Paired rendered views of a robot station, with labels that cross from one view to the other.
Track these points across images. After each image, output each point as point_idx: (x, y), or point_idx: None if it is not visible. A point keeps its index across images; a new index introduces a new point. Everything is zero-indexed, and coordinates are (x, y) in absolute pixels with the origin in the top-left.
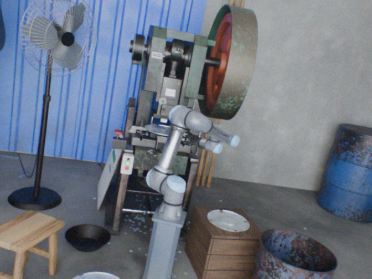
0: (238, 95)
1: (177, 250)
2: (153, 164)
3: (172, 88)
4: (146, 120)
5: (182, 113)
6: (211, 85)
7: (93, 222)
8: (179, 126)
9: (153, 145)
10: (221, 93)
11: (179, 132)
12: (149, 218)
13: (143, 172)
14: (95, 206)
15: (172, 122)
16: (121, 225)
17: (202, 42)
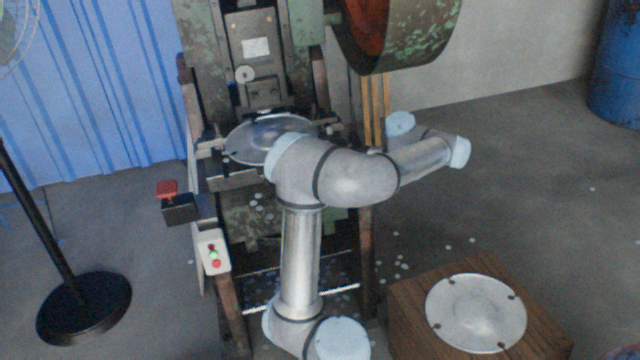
0: (440, 19)
1: (375, 359)
2: (272, 223)
3: (257, 34)
4: (227, 106)
5: (300, 170)
6: None
7: (200, 334)
8: (305, 205)
9: (260, 178)
10: (390, 31)
11: (308, 216)
12: None
13: None
14: (196, 286)
15: (282, 195)
16: (253, 324)
17: None
